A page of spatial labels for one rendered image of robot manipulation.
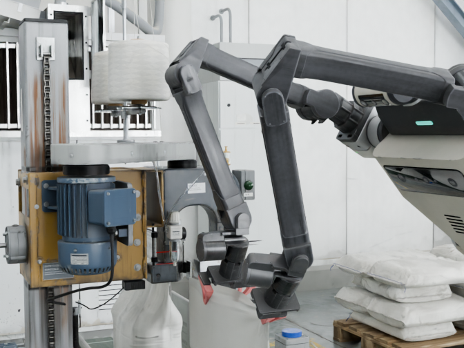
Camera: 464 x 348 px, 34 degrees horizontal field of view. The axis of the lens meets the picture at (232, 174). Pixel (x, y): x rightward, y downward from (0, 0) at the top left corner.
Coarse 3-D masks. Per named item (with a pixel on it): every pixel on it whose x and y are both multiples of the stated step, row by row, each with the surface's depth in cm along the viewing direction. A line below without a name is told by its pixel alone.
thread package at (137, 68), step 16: (112, 48) 196; (128, 48) 193; (144, 48) 193; (160, 48) 196; (112, 64) 196; (128, 64) 193; (144, 64) 193; (160, 64) 196; (112, 80) 196; (128, 80) 193; (144, 80) 193; (160, 80) 196; (112, 96) 196; (128, 96) 194; (144, 96) 194; (160, 96) 196
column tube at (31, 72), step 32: (32, 32) 207; (64, 32) 210; (32, 64) 207; (64, 64) 211; (32, 96) 208; (64, 96) 211; (32, 128) 208; (64, 128) 212; (32, 160) 209; (32, 288) 210; (64, 288) 214; (32, 320) 211; (64, 320) 214
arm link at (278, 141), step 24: (264, 96) 135; (264, 120) 140; (288, 120) 141; (264, 144) 146; (288, 144) 144; (288, 168) 147; (288, 192) 150; (288, 216) 153; (288, 240) 155; (288, 264) 158
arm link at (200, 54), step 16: (192, 48) 180; (208, 48) 183; (176, 64) 181; (192, 64) 180; (208, 64) 183; (224, 64) 185; (240, 64) 187; (176, 80) 179; (240, 80) 188; (304, 96) 193; (320, 96) 193; (336, 96) 195; (320, 112) 193; (336, 112) 195
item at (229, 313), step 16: (192, 288) 215; (224, 288) 204; (192, 304) 216; (208, 304) 195; (224, 304) 188; (240, 304) 184; (192, 320) 216; (208, 320) 196; (224, 320) 189; (240, 320) 184; (256, 320) 179; (192, 336) 216; (208, 336) 196; (224, 336) 189; (240, 336) 184; (256, 336) 180
